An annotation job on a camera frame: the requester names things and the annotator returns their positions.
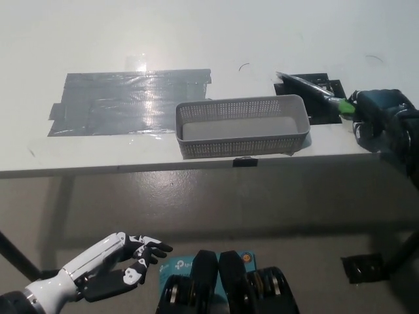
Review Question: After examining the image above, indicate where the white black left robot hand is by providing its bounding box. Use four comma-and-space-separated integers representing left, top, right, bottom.
61, 232, 173, 303

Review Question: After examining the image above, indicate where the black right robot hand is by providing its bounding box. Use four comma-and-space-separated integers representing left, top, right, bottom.
346, 88, 416, 154

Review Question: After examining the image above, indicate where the garden trowel green black handle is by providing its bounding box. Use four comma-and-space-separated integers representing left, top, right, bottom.
275, 71, 357, 116

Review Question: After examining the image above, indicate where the black tape patch on desk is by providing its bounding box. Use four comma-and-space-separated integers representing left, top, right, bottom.
273, 73, 346, 125

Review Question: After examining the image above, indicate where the black table leg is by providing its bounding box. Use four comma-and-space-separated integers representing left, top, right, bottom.
0, 230, 43, 282

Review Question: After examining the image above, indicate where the teal tp-link box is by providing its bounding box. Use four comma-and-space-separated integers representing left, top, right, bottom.
158, 251, 259, 297

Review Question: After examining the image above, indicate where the grey perforated plastic basket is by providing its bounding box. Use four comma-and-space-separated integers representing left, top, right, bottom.
175, 94, 311, 160

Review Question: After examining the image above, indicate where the small black tape strip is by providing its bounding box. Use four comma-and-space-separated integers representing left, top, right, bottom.
232, 156, 259, 168

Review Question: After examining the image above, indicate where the black floor plate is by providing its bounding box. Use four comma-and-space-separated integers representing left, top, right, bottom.
340, 253, 392, 285

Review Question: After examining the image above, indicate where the large grey duct tape patch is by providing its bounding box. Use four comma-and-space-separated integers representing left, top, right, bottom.
47, 68, 213, 137

